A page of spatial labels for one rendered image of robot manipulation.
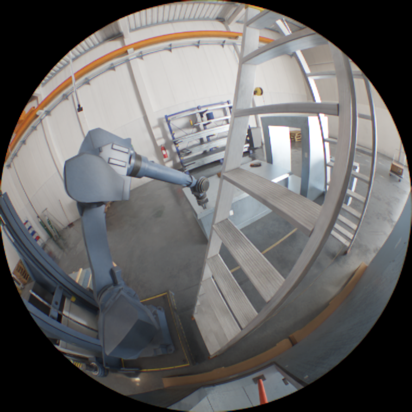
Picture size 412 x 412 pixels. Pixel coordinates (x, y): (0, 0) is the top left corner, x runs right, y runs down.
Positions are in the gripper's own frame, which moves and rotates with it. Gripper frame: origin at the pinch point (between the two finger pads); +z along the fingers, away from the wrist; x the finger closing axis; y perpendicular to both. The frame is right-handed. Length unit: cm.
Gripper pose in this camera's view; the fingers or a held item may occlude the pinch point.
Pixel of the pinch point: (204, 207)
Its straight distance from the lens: 175.4
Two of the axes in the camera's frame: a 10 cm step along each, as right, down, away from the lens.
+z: 1.9, 7.1, 6.8
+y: 3.9, 5.8, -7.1
